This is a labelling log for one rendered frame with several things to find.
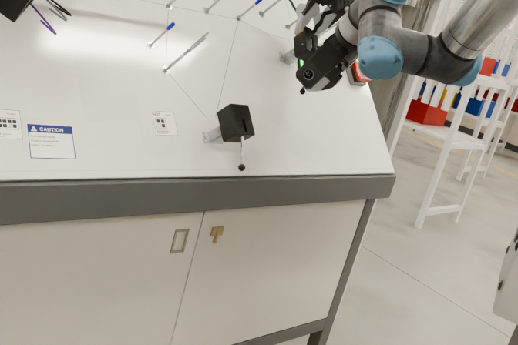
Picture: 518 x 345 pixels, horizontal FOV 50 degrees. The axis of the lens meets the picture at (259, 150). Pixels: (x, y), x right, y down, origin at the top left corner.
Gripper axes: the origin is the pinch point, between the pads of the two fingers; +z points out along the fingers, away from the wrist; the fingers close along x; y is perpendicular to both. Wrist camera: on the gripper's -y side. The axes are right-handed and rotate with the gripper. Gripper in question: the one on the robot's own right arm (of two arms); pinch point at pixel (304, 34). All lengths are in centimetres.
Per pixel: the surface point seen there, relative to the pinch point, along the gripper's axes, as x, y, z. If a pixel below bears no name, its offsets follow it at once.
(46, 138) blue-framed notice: 54, -34, 23
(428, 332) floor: -148, -16, 92
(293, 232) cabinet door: -11.6, -29.6, 35.7
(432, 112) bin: -257, 152, 59
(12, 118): 60, -32, 22
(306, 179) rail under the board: -3.5, -28.2, 20.1
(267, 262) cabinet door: -7, -34, 43
